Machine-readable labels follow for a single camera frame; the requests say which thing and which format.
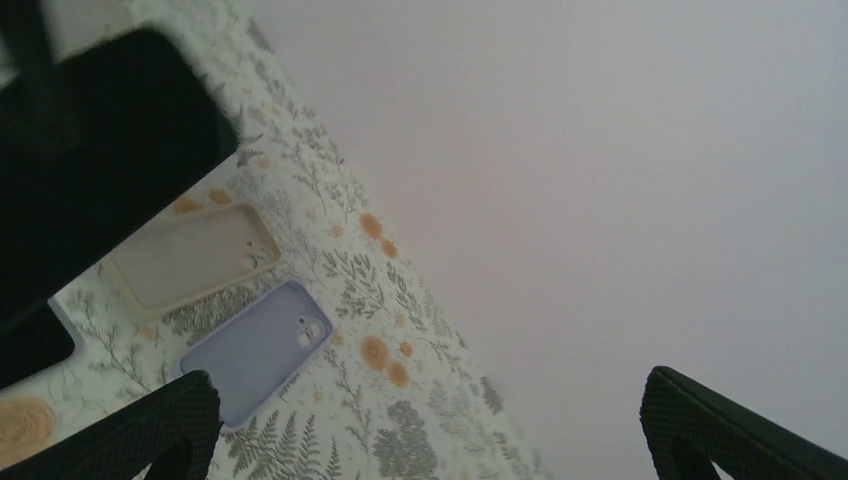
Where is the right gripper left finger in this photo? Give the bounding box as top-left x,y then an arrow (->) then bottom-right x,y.
1,370 -> 222,479

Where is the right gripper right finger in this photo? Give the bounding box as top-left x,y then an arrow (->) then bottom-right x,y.
640,366 -> 847,479

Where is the lilac phone case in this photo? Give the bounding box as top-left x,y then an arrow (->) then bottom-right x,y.
174,281 -> 335,431

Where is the floral table mat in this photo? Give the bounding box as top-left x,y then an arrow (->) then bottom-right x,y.
1,1 -> 550,479

